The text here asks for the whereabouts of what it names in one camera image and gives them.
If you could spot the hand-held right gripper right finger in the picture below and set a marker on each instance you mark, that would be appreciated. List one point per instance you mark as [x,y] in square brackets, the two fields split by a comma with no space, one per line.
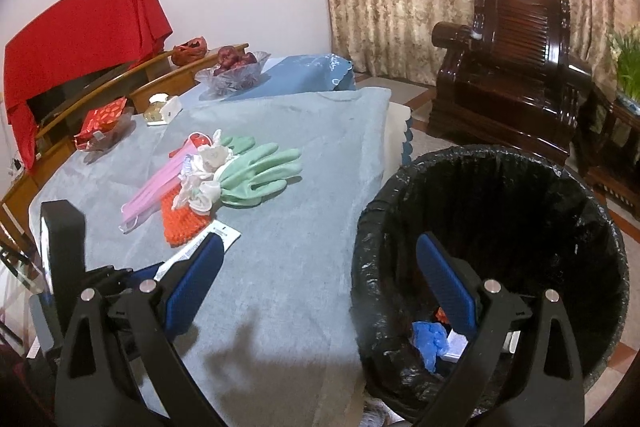
[445,282]

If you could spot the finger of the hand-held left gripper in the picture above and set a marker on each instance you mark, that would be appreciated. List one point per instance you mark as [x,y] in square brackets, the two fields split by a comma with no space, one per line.
[112,278]

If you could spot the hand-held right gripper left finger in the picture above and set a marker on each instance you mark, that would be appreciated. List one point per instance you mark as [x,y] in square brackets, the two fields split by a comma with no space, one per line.
[195,287]

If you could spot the small red wrapper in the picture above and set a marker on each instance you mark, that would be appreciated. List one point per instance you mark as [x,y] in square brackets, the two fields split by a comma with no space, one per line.
[441,314]

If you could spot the white medicine box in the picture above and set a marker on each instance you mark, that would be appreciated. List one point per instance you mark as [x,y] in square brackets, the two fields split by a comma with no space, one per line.
[222,234]

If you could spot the blue plastic shoe cover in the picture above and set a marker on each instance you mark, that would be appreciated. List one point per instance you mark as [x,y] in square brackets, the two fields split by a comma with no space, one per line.
[430,342]

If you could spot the orange foam fruit net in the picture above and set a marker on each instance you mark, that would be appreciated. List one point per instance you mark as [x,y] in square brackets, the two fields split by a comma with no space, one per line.
[182,222]

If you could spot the small white box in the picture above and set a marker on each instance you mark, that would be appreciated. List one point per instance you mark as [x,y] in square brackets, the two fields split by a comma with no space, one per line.
[457,347]

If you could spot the black lined waste bin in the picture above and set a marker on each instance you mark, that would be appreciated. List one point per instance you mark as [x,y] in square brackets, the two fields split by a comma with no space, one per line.
[500,217]

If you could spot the pink face mask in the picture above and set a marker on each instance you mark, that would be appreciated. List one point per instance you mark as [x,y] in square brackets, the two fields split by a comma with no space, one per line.
[155,192]

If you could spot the green rubber glove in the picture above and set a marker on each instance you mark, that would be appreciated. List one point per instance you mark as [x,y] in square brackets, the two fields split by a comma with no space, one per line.
[240,143]
[265,177]

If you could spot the red plastic bag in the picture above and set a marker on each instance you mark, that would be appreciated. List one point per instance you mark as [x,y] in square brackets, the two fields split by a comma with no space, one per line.
[192,138]

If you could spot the grey tablecloth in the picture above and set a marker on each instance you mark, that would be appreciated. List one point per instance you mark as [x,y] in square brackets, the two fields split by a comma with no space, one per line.
[300,247]

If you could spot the red patterned gift packet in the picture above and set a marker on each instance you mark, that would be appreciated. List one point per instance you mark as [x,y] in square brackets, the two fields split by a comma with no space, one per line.
[100,119]

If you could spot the black television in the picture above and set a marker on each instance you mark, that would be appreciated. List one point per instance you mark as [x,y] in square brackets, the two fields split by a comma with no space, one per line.
[65,94]

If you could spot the cream scalloped table cover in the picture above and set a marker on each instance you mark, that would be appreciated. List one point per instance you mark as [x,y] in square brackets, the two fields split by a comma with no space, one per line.
[400,132]

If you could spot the gold and white tissue box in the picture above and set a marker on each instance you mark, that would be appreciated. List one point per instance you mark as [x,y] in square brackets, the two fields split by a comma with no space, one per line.
[162,109]

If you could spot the glass fruit bowl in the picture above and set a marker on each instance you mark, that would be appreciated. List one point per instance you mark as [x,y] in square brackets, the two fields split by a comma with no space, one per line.
[232,81]

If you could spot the red cloth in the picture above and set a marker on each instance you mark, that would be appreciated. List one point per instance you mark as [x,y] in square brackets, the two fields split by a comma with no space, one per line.
[85,27]

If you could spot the dark wooden side table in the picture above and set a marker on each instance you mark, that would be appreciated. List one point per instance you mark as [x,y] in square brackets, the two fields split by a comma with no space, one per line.
[610,147]

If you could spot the dark wooden armchair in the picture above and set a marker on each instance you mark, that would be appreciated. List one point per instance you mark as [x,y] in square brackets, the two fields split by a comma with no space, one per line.
[510,77]

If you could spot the dark red crumpled bag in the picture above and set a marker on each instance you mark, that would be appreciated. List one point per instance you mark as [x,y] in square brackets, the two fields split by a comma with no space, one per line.
[189,52]

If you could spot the dark red apple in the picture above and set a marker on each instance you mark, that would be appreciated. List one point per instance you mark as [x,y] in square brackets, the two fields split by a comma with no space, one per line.
[227,56]
[248,58]

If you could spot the potted flowering plant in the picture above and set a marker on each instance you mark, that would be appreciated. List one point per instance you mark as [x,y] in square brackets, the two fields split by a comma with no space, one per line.
[627,67]

